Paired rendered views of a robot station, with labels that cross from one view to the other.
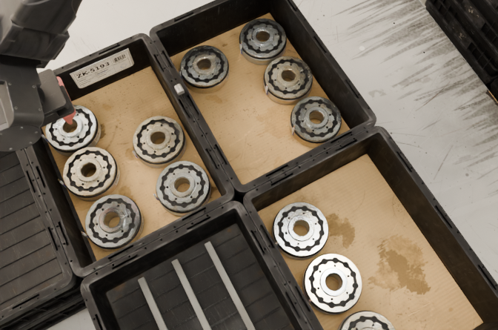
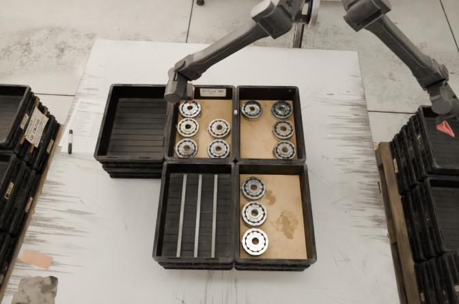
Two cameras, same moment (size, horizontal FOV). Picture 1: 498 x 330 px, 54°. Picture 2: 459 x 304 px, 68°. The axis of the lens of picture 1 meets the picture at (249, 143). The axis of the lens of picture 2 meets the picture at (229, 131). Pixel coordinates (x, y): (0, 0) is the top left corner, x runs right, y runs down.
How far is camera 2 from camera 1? 61 cm
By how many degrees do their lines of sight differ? 15
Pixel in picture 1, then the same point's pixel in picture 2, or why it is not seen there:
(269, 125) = (265, 144)
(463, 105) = (363, 182)
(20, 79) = (182, 82)
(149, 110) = (222, 116)
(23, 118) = (177, 93)
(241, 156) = (247, 150)
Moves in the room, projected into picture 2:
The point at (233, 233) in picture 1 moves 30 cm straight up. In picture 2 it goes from (227, 177) to (227, 145)
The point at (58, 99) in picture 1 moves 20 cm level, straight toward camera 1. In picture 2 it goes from (190, 93) to (196, 138)
